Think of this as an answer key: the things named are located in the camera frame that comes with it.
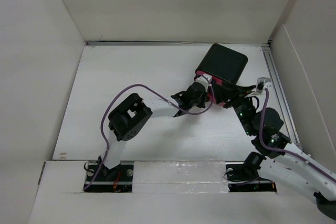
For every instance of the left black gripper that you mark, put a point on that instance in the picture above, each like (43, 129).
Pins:
(201, 105)

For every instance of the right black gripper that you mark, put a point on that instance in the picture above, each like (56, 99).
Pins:
(232, 92)

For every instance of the pink drawer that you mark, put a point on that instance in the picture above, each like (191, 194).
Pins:
(216, 98)
(214, 78)

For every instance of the black drawer organizer box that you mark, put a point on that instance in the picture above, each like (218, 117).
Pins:
(224, 63)

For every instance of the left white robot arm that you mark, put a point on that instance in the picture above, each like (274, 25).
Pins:
(126, 120)

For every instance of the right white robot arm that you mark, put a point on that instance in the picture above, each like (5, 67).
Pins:
(276, 158)

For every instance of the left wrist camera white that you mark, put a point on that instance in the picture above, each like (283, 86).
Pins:
(204, 80)

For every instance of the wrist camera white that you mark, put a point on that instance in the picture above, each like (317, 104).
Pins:
(204, 80)
(262, 84)

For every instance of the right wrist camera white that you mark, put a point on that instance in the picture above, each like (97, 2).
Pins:
(262, 84)

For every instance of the aluminium rail back edge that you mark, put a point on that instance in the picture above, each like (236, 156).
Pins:
(168, 43)

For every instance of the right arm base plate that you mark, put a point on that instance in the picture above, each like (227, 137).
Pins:
(240, 180)

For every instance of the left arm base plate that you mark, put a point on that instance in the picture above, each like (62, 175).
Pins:
(116, 180)

